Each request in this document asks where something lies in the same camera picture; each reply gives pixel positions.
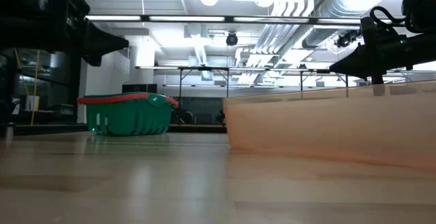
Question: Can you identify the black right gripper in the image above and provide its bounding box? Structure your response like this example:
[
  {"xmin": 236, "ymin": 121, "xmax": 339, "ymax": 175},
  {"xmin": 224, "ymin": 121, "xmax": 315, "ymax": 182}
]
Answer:
[{"xmin": 328, "ymin": 15, "xmax": 410, "ymax": 85}]

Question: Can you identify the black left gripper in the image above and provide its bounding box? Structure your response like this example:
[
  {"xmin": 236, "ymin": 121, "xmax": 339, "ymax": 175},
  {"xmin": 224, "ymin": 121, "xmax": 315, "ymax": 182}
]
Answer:
[{"xmin": 33, "ymin": 15, "xmax": 130, "ymax": 67}]

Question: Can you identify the black hanging device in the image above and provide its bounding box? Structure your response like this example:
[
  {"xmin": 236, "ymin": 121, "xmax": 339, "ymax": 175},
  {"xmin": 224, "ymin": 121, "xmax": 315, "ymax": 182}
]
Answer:
[{"xmin": 334, "ymin": 29, "xmax": 362, "ymax": 48}]

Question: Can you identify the black box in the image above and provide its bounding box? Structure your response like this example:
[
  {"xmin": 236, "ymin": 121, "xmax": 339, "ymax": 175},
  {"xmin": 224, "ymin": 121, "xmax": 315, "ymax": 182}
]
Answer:
[{"xmin": 121, "ymin": 83, "xmax": 158, "ymax": 95}]

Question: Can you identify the orange translucent plastic bin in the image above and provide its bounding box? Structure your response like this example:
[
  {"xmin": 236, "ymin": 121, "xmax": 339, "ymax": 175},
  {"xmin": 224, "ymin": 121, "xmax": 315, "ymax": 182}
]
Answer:
[{"xmin": 223, "ymin": 80, "xmax": 436, "ymax": 171}]

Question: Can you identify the teal basket with orange rim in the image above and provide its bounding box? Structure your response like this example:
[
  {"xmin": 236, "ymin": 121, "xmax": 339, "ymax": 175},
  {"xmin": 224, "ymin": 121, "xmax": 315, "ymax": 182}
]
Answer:
[{"xmin": 76, "ymin": 92, "xmax": 179, "ymax": 137}]

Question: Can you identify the thin yellow pole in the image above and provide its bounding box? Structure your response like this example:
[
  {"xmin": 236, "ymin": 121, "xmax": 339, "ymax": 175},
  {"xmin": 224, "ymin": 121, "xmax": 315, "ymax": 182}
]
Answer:
[{"xmin": 29, "ymin": 49, "xmax": 41, "ymax": 127}]

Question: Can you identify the ceiling light strip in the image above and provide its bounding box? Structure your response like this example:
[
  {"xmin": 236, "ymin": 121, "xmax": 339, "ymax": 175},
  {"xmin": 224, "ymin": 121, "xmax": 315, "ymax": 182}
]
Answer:
[{"xmin": 84, "ymin": 14, "xmax": 362, "ymax": 25}]

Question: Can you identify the white box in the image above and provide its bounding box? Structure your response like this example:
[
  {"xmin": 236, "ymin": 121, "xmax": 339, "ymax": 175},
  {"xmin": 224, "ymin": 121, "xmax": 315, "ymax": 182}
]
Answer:
[{"xmin": 25, "ymin": 95, "xmax": 40, "ymax": 112}]

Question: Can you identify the black long table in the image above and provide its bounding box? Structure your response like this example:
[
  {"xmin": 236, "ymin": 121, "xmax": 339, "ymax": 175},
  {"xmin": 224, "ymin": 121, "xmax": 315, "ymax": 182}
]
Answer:
[{"xmin": 135, "ymin": 65, "xmax": 362, "ymax": 126}]

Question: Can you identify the silver cylinder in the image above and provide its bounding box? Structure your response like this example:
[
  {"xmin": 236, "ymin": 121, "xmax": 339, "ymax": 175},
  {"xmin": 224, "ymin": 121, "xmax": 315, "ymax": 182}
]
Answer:
[{"xmin": 4, "ymin": 121, "xmax": 15, "ymax": 140}]

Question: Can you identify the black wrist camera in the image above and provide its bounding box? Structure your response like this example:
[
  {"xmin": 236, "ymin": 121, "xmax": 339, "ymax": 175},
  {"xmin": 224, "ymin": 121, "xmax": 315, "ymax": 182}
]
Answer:
[{"xmin": 47, "ymin": 0, "xmax": 92, "ymax": 22}]

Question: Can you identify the silver ventilation duct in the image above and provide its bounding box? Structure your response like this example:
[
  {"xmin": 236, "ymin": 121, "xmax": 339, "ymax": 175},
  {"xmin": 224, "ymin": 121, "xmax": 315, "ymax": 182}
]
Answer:
[{"xmin": 301, "ymin": 0, "xmax": 389, "ymax": 50}]

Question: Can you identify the black ceiling camera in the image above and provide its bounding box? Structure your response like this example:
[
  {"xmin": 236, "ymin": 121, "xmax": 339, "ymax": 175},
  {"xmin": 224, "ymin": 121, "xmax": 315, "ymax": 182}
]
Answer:
[{"xmin": 225, "ymin": 31, "xmax": 239, "ymax": 47}]

